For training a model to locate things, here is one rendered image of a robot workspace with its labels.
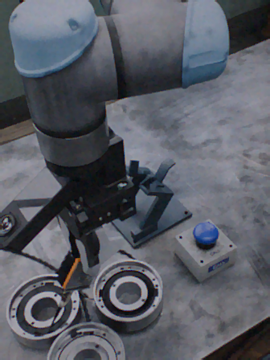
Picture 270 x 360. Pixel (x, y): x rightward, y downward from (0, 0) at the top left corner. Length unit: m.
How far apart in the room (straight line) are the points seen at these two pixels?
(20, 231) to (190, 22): 0.28
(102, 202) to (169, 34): 0.21
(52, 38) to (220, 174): 0.61
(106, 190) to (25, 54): 0.20
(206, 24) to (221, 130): 0.62
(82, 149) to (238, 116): 0.67
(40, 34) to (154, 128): 0.68
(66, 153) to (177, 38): 0.15
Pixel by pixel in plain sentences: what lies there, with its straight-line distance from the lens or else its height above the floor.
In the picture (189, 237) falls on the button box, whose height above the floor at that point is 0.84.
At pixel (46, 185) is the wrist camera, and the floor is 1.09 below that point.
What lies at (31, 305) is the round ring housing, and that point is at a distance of 0.78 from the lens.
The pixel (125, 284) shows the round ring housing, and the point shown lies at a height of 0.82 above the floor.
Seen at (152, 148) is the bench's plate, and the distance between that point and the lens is 1.03.
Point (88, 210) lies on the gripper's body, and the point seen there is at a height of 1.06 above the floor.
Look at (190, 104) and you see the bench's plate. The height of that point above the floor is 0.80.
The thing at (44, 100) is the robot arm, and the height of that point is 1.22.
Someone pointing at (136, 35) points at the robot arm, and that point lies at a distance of 0.46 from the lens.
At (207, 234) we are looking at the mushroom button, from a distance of 0.78.
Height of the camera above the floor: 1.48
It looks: 45 degrees down
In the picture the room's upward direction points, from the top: 4 degrees counter-clockwise
